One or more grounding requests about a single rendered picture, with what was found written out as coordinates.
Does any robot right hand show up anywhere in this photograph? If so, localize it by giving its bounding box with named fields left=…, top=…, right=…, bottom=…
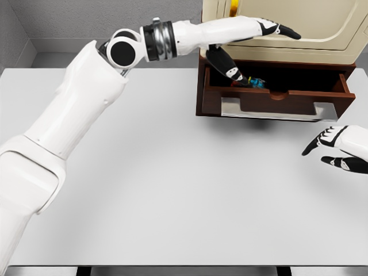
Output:
left=301, top=124, right=368, bottom=175

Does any small colourful switch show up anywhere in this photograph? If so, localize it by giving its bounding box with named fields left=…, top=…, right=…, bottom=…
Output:
left=231, top=76, right=267, bottom=90

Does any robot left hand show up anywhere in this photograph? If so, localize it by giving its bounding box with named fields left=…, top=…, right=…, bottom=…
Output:
left=200, top=16, right=302, bottom=86

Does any beige cabinet with brown base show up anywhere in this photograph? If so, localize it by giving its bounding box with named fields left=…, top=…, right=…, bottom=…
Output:
left=196, top=0, right=368, bottom=117

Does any brown drawer with silver handle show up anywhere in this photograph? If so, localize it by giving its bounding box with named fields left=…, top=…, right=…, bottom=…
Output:
left=202, top=66, right=357, bottom=122

